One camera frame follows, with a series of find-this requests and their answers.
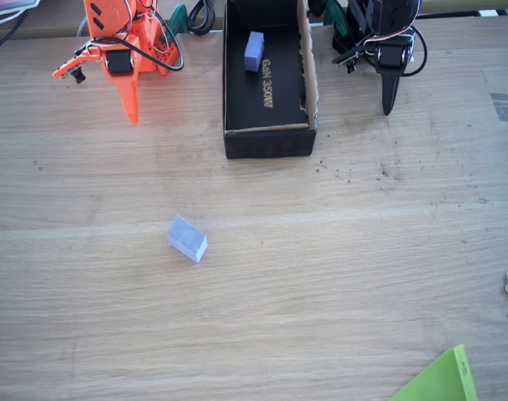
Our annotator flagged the coiled black cable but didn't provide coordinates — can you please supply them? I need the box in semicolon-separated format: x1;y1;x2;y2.
187;0;216;37

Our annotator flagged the black cardboard box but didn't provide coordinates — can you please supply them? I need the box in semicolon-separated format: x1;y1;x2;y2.
222;0;319;160

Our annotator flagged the green paper sheet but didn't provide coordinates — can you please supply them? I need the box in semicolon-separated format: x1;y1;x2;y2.
387;343;480;401

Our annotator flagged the black servo cable loop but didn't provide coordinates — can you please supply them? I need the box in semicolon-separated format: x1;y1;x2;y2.
404;24;429;77

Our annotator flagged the black camera cable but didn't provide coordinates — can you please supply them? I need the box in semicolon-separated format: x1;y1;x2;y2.
74;16;185;72

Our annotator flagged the flat white-edged device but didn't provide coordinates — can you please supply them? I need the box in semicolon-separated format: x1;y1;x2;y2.
0;0;41;18

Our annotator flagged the green table clamp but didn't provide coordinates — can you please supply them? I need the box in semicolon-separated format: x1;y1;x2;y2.
323;0;352;38
169;3;190;34

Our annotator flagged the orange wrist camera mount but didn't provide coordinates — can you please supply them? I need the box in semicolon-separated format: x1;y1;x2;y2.
52;43;103;87

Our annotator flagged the pale blue block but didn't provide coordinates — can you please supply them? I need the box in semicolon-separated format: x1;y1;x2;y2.
244;31;267;73
167;214;208;264

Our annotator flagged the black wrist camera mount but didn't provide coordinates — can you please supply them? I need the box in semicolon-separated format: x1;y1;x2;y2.
331;43;366;74

